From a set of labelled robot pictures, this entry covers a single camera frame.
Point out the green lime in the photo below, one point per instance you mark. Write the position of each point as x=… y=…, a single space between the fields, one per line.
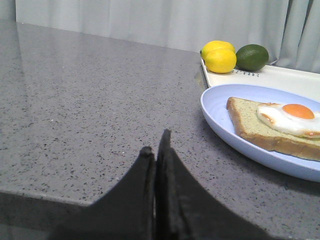
x=252 y=57

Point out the fried egg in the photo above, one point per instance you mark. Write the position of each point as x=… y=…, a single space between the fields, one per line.
x=294 y=119

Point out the rear yellow lemon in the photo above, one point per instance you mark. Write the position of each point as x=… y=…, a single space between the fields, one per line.
x=214 y=45

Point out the front yellow lemon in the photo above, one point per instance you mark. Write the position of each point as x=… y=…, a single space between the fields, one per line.
x=220 y=61

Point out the white serving tray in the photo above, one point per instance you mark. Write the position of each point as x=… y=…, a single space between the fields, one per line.
x=306 y=84

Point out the yellow lemon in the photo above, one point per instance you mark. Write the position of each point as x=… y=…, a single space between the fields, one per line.
x=214 y=45
x=220 y=61

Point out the white curtain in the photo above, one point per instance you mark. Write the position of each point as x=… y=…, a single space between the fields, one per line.
x=288 y=29

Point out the light blue plate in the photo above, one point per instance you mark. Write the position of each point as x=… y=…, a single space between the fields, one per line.
x=214 y=108

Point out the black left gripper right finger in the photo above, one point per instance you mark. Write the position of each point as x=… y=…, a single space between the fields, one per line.
x=186 y=211

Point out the bottom bread slice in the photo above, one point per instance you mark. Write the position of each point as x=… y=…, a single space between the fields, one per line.
x=247 y=125

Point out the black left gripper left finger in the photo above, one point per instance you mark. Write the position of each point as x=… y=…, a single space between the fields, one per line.
x=124 y=213

